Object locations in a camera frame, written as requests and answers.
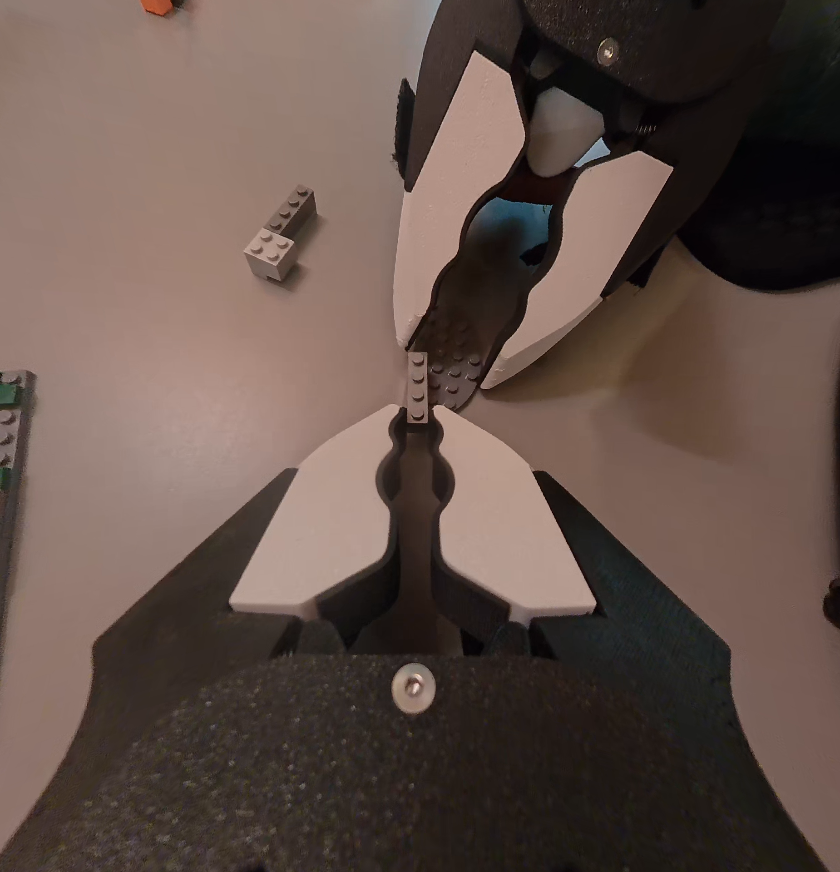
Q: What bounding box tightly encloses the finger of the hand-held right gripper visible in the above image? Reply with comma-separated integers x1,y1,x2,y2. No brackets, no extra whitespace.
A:
393,51,528,346
480,150,675,391

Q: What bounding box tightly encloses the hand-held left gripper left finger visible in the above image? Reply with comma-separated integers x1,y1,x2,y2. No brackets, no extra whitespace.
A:
227,404,406,648

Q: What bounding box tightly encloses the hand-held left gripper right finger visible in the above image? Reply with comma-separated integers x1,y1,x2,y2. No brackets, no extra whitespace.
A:
428,404,598,648

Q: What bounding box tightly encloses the dark grey round brick plate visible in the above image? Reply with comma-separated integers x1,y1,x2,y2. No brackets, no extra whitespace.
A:
406,293,504,411

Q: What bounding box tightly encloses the dark grey narrow brick plate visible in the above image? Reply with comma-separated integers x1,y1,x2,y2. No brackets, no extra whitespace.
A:
406,352,432,426

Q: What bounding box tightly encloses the grey desk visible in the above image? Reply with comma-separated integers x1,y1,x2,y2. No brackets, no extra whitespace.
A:
0,0,840,852

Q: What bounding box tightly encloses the grey L-shaped brick assembly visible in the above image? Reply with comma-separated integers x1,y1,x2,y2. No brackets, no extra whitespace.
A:
243,184,319,282

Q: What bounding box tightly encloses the grey and green brick build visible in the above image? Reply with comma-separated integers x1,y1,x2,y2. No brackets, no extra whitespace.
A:
0,368,37,760

